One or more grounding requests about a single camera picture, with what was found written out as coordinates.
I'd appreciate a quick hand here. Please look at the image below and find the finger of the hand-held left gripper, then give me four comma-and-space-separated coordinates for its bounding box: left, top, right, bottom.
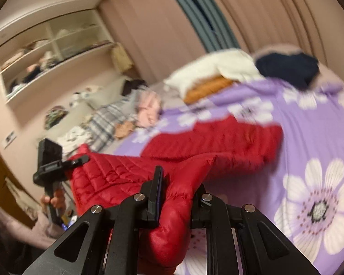
62, 155, 91, 171

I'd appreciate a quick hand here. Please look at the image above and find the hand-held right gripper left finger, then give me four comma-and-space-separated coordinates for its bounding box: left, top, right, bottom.
23, 165, 164, 275

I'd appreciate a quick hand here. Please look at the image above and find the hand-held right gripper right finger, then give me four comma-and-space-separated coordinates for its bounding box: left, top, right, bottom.
191, 183, 322, 275

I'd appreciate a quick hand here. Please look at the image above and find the red puffer jacket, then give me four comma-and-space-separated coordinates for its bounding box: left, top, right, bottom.
66, 115, 284, 275

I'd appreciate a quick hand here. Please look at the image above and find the person's left forearm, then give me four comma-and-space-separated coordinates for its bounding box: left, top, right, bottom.
0, 201, 58, 250

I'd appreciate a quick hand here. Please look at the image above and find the person's left hand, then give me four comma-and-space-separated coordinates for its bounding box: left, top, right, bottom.
40, 189, 67, 211

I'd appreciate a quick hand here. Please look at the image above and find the white printed cloth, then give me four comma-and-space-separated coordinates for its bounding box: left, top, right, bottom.
57, 126, 95, 156

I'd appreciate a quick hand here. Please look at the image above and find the colourful patterned bag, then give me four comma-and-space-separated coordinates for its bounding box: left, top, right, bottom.
44, 106, 67, 130

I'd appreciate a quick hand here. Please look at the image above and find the plaid grey garment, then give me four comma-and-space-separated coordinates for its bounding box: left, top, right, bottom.
89, 92, 138, 152

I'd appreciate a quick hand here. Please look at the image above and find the tan small garment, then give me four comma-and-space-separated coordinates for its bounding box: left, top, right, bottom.
115, 121, 136, 140

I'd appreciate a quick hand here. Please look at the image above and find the white stuffed toy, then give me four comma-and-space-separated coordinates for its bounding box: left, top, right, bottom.
70, 86, 101, 107

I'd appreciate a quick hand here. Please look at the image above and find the pink garment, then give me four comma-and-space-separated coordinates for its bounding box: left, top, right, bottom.
136, 90, 162, 128

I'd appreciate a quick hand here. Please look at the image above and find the dark cloth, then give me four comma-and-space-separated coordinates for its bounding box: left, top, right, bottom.
122, 79, 147, 96

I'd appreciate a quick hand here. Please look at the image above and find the beige hanging bag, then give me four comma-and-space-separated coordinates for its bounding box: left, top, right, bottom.
112, 43, 135, 73

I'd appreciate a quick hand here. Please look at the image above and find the orange folded garment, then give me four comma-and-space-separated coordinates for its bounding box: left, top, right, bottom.
183, 76, 236, 105

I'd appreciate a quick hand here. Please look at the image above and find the purple floral bedsheet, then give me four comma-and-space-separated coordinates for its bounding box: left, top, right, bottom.
115, 77, 344, 275

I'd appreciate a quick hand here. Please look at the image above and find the white fleece garment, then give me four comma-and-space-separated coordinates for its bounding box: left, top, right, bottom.
163, 49, 266, 96

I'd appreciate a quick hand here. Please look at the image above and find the pink curtain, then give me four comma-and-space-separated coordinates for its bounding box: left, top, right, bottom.
99, 0, 207, 85
198, 0, 330, 63

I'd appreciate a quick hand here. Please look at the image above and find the navy blue garment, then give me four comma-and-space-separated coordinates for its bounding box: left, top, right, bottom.
255, 52, 320, 91

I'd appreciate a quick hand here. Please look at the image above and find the teal curtain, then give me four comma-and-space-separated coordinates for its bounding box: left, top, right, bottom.
161, 0, 241, 52

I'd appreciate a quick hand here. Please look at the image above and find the white wall switch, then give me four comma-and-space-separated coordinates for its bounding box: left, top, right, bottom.
3, 131, 18, 149

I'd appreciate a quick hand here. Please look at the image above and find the built-in wall shelf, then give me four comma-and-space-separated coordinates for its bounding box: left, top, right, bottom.
0, 8, 118, 104

